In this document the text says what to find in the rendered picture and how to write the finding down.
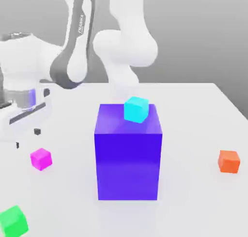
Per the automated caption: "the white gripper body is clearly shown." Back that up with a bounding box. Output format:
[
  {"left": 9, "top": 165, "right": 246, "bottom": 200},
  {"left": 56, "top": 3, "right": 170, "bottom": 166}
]
[{"left": 0, "top": 102, "right": 53, "bottom": 143}]

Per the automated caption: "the small cyan cube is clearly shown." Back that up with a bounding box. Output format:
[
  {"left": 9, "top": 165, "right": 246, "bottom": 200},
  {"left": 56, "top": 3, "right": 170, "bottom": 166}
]
[{"left": 123, "top": 96, "right": 150, "bottom": 125}]

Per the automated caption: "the large purple box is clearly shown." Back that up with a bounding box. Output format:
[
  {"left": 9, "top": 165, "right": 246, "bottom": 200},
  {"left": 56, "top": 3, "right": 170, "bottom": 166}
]
[{"left": 94, "top": 103, "right": 163, "bottom": 201}]

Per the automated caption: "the small orange cube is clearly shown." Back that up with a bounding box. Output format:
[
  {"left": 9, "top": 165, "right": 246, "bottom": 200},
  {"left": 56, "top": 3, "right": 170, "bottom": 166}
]
[{"left": 217, "top": 150, "right": 241, "bottom": 174}]

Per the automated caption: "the small magenta cube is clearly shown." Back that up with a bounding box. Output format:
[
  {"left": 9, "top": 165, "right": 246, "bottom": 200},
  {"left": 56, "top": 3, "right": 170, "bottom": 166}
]
[{"left": 30, "top": 147, "right": 53, "bottom": 172}]

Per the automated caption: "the small green cube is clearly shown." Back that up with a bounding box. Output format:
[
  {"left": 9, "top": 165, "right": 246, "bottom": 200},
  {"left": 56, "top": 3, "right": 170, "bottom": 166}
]
[{"left": 0, "top": 205, "right": 30, "bottom": 237}]

